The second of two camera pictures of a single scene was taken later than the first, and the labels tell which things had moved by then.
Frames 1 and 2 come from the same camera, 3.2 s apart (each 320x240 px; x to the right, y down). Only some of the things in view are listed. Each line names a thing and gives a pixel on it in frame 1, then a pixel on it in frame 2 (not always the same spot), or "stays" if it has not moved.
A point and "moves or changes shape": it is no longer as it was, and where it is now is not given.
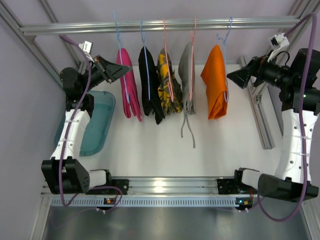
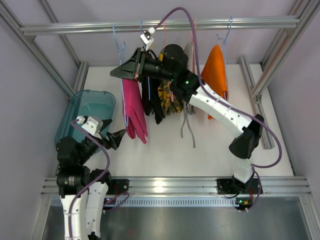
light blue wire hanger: (121, 55) to (121, 56)
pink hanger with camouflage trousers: (169, 82) stays
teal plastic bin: (95, 136) stays
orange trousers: (214, 75) stays
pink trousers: (129, 87) moves or changes shape
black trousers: (150, 84) stays
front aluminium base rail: (157, 187) stays
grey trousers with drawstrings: (187, 72) stays
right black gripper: (255, 70) to (140, 66)
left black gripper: (103, 69) to (106, 139)
